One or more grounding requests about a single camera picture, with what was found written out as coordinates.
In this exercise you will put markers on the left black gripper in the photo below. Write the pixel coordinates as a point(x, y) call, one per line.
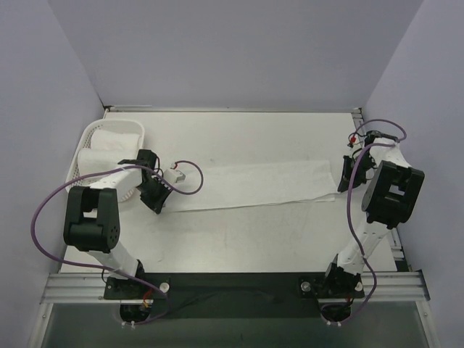
point(155, 189)

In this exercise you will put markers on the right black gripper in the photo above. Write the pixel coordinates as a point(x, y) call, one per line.
point(354, 174)

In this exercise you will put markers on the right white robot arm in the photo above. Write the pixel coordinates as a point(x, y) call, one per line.
point(393, 189)

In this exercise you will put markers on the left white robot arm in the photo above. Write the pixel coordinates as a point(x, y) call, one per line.
point(92, 220)

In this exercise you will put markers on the white perforated plastic basket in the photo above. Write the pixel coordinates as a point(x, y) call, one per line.
point(118, 126)

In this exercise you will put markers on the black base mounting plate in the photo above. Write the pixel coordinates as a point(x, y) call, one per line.
point(234, 296)

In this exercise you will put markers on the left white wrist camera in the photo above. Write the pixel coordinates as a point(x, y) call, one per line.
point(173, 175)

